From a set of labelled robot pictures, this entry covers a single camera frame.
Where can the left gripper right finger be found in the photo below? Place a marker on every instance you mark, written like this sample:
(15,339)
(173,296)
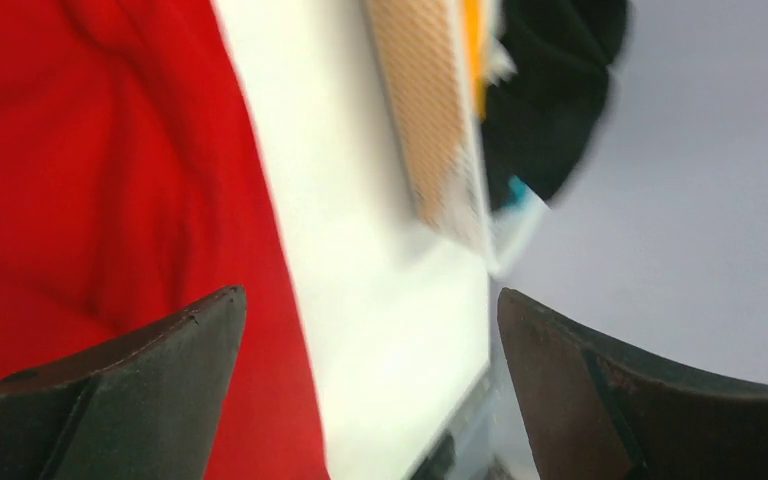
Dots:
(595,407)

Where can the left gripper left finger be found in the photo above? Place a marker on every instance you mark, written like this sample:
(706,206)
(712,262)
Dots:
(145,405)

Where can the red t-shirt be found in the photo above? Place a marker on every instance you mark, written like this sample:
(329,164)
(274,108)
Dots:
(130,187)

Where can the teal garment in basket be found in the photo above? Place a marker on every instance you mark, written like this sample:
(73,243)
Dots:
(517,192)

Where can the black garment in basket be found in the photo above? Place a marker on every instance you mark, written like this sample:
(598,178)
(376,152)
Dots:
(540,120)

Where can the white plastic laundry basket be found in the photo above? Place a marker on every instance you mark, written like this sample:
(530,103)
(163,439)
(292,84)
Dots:
(420,51)

